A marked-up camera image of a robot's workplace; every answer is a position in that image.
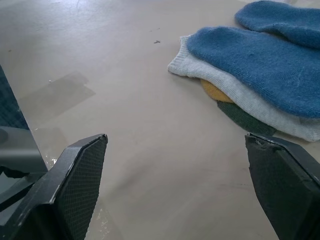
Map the mustard yellow sock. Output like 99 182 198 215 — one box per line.
199 78 235 104

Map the clear tape patch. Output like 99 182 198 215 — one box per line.
18 71 96 118

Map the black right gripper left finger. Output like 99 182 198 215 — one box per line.
0 133 109 240

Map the dark green sock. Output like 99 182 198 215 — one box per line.
216 99 278 137

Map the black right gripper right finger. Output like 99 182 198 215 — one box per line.
244 132 320 240

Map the light grey ribbed sock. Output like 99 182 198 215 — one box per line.
166 34 320 143

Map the blue terry sock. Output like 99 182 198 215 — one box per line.
234 0 320 50
186 25 320 120

